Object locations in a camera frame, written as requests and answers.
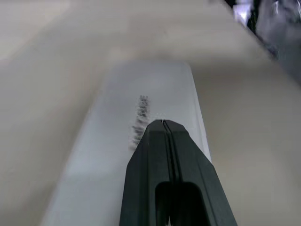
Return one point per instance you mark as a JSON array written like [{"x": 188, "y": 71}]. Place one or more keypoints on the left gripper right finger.
[{"x": 200, "y": 179}]

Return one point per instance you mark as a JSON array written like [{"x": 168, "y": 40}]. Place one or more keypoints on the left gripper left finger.
[{"x": 145, "y": 169}]

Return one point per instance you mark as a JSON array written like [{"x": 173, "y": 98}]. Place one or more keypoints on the white plastic pencil case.
[{"x": 105, "y": 164}]

